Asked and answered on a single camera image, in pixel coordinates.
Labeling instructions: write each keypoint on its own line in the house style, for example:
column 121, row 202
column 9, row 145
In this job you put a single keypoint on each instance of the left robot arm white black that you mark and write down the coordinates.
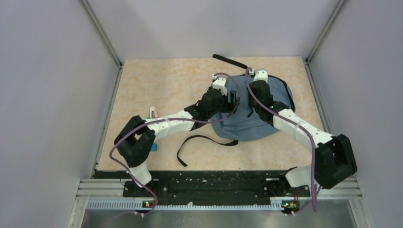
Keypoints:
column 135, row 140

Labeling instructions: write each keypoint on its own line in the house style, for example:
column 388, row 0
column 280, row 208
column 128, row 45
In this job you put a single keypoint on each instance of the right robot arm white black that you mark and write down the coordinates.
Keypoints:
column 332, row 160

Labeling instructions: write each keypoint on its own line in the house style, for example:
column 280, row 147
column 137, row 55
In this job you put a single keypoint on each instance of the colourful wooden block puzzle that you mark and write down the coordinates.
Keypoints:
column 154, row 147

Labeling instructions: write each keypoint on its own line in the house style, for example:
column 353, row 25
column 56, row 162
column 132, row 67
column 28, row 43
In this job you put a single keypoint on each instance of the blue grey student backpack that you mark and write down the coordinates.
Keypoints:
column 248, row 124

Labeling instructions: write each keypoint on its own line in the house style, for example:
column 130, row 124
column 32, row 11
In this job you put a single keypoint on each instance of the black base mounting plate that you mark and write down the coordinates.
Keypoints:
column 209, row 188

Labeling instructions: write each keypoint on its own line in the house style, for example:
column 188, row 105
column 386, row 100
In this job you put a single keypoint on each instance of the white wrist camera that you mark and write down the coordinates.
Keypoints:
column 219, row 82
column 259, row 75

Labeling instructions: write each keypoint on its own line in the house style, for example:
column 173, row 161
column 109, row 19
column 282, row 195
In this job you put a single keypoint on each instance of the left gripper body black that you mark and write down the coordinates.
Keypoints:
column 224, row 106

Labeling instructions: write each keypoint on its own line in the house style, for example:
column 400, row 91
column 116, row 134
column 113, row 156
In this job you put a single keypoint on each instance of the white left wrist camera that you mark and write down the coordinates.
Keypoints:
column 219, row 82

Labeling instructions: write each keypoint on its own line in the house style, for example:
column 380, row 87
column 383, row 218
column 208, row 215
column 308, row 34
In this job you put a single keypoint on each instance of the aluminium front rail frame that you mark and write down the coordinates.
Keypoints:
column 100, row 204

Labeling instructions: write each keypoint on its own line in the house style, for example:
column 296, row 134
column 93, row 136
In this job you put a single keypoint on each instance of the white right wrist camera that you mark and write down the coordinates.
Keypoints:
column 259, row 75

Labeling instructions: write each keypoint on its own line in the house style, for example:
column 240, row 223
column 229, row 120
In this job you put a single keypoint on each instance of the pink white small eraser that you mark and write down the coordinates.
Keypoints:
column 153, row 112

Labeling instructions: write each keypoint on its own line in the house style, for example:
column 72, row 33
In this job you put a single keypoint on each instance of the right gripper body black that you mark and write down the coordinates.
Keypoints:
column 252, row 102

